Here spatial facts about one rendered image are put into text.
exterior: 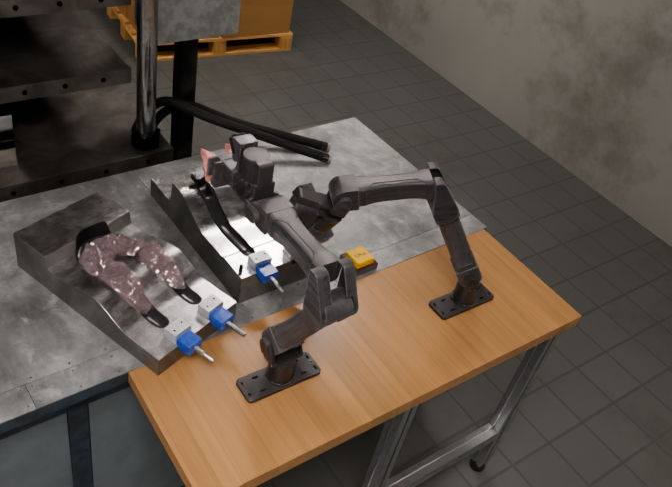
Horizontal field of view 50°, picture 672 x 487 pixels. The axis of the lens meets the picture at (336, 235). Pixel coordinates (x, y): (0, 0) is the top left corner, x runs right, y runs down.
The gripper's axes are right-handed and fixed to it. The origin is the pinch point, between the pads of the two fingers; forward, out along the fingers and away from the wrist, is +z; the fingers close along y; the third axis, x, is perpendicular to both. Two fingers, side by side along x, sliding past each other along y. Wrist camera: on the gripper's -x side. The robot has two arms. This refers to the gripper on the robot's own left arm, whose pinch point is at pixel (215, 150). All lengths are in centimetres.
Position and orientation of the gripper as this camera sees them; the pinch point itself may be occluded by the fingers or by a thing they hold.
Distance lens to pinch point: 169.7
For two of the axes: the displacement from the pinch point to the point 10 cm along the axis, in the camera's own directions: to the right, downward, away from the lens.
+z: -5.6, -5.9, 5.8
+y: -8.1, 2.5, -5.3
